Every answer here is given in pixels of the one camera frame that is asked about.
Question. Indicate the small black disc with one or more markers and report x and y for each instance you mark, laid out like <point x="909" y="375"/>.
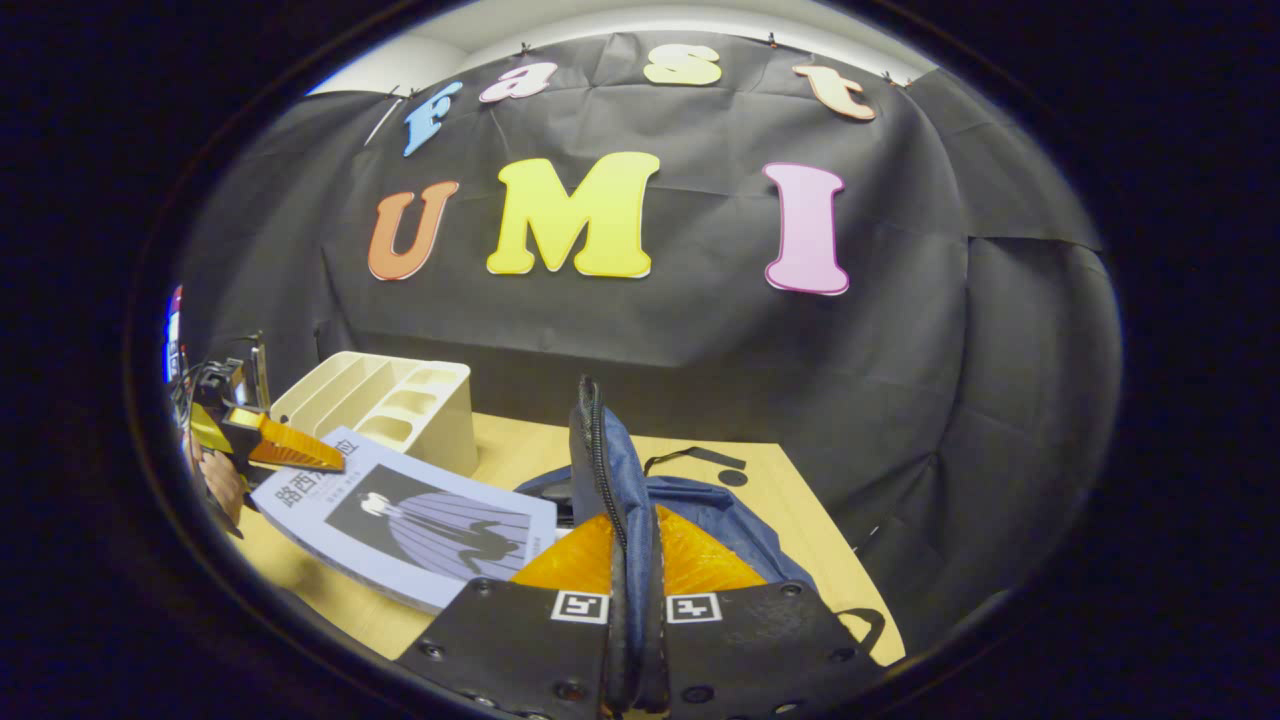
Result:
<point x="734" y="478"/>

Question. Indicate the blue schoolbag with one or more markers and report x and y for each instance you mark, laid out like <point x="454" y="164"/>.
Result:
<point x="720" y="520"/>

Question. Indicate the computer monitor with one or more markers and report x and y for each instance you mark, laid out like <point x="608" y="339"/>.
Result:
<point x="173" y="330"/>

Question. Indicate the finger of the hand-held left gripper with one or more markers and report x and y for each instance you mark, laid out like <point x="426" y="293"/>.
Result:
<point x="290" y="445"/>
<point x="210" y="430"/>

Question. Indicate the lavender book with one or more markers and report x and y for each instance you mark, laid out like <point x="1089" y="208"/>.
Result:
<point x="300" y="505"/>

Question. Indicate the white plastic bookshelf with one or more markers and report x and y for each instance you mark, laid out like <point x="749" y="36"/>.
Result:
<point x="440" y="430"/>

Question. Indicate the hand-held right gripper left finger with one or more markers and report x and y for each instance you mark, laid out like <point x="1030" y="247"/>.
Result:
<point x="520" y="640"/>

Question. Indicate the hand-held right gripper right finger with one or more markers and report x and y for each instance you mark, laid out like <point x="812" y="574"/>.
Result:
<point x="750" y="640"/>

